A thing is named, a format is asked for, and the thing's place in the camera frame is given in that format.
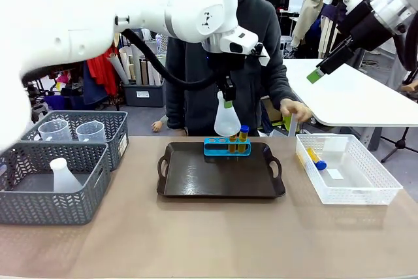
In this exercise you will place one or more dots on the dark brown serving tray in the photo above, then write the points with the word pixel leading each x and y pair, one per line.
pixel 212 181

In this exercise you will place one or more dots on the translucent white conical flask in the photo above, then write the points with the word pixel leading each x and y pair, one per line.
pixel 63 177
pixel 227 122

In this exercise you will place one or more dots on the green plastic object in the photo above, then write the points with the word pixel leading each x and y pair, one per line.
pixel 286 125

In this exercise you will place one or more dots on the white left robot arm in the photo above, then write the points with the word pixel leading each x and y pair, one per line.
pixel 81 24

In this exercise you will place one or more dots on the dark blue hanging garment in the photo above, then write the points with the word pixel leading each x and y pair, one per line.
pixel 93 89

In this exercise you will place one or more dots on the black floor stand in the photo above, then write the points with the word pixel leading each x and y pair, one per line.
pixel 401 144

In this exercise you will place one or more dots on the person left forearm dark sleeve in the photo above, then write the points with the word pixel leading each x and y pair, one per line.
pixel 284 89

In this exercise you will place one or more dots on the white table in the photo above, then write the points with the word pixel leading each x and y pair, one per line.
pixel 352 102

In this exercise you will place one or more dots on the blue test tube rack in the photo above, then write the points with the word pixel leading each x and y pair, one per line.
pixel 212 151

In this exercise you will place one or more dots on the person left hand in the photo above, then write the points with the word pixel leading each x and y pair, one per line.
pixel 298 110

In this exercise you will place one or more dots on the clear plastic measuring beaker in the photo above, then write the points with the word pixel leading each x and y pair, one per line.
pixel 54 132
pixel 91 133

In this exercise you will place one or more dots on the figure in beige coat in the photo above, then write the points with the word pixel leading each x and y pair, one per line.
pixel 311 8

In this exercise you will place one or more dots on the person in dark fleece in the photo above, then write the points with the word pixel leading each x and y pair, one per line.
pixel 254 30

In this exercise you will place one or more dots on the red hanging garment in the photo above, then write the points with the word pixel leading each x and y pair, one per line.
pixel 102 73

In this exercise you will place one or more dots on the mannequin in grey-green shirt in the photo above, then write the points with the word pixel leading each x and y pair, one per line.
pixel 157 126

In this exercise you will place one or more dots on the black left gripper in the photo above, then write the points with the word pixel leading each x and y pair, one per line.
pixel 227 63

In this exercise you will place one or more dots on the white perforated plastic basket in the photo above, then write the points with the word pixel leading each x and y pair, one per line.
pixel 359 194

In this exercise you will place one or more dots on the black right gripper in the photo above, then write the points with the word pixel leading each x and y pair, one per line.
pixel 365 27

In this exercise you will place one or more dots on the grey perforated basket with label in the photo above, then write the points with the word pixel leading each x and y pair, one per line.
pixel 112 161

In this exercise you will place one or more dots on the person right forearm dark sleeve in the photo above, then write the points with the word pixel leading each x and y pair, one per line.
pixel 174 106

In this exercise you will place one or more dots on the white paper roll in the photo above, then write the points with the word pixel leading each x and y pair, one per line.
pixel 118 68

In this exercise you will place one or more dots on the dark grey storage bin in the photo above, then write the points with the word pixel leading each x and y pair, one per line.
pixel 153 96

